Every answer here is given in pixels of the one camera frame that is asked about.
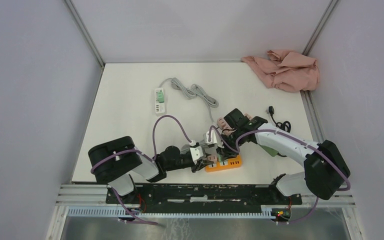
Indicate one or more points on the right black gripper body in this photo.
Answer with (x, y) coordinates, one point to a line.
(230, 148)

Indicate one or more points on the pink plug from orange strip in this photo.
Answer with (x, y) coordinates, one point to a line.
(212, 158)

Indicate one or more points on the dark green power strip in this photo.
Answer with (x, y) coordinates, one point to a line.
(272, 152)

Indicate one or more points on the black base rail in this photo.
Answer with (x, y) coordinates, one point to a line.
(170, 198)

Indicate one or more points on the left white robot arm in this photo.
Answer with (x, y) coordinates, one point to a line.
(113, 161)

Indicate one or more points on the pink plug upper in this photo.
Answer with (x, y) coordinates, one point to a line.
(221, 123)

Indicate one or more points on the orange power strip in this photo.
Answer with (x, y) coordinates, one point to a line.
(231, 163)

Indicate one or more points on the pink crumpled cloth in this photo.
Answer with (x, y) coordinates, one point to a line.
(285, 70)

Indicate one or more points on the pink plug on green strip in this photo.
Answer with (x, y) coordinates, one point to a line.
(248, 116)

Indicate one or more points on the green plug on white strip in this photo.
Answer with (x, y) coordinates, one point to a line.
(160, 97)

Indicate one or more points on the small white power strip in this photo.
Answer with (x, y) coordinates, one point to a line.
(159, 108)

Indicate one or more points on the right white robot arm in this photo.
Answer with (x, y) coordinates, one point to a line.
(325, 171)

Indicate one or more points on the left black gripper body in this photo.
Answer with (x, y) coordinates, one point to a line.
(197, 166)

